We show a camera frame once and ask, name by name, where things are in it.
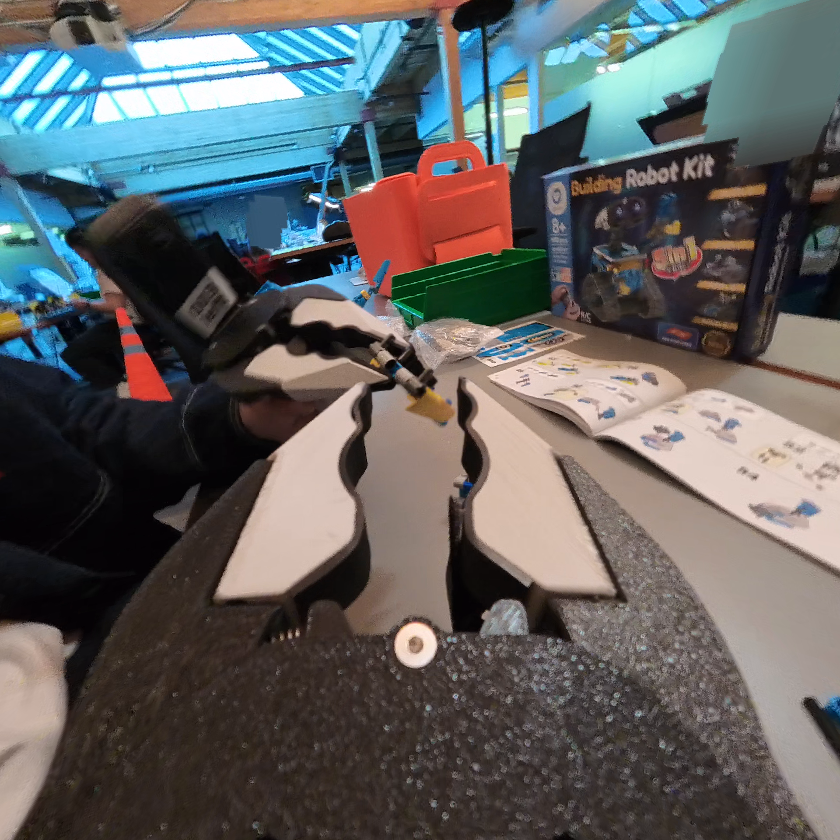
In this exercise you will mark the grey desk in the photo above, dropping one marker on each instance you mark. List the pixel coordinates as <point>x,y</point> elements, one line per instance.
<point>722,590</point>

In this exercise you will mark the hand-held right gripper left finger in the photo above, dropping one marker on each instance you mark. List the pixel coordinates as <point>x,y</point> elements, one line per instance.
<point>295,518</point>

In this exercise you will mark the orange traffic cone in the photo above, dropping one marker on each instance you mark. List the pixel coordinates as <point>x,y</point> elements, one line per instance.
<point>141,367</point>

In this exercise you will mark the green plastic bin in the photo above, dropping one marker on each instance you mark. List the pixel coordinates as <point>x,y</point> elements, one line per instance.
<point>472,289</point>

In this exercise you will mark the black floor lamp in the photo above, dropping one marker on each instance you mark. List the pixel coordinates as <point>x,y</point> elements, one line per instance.
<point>482,10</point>

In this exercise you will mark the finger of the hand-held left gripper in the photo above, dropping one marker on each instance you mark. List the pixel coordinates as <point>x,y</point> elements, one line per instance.
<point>341,318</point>
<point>308,371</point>

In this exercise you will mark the person's dark jacket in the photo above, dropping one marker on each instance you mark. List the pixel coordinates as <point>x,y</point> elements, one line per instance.
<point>65,558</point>

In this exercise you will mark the yellow and blue brick assembly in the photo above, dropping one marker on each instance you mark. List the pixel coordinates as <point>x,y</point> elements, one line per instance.
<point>433,403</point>

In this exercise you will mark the person's left forearm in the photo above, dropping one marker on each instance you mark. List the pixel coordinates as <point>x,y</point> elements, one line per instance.
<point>131,433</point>

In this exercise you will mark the person's left hand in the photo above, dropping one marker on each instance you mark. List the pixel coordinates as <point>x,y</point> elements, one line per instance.
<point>275,420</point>

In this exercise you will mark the white ceiling device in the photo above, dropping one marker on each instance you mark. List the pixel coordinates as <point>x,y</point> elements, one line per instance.
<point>88,26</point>

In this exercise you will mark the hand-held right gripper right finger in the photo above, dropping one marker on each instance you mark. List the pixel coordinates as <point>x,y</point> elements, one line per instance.
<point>538,525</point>

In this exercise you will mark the clear plastic bag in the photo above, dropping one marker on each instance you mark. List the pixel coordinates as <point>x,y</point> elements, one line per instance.
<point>453,341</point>

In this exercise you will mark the person's white shirt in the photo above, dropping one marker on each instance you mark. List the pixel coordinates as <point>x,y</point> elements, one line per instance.
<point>26,722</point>

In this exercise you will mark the open instruction booklet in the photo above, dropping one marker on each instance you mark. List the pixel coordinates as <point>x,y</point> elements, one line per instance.
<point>722,446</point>

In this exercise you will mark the blue sticker sheet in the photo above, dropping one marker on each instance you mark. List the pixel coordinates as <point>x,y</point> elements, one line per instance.
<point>525,341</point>

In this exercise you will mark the black and blue gear assembly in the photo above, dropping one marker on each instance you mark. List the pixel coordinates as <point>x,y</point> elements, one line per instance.
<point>464,489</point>

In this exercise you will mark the pile of loose building pieces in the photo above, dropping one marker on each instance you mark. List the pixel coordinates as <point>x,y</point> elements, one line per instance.
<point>823,718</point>

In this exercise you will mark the orange felt bag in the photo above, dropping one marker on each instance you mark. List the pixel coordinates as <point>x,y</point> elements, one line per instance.
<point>394,216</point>

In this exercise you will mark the dark blue toy kit box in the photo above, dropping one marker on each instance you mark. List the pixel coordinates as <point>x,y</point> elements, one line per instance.
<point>656,249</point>

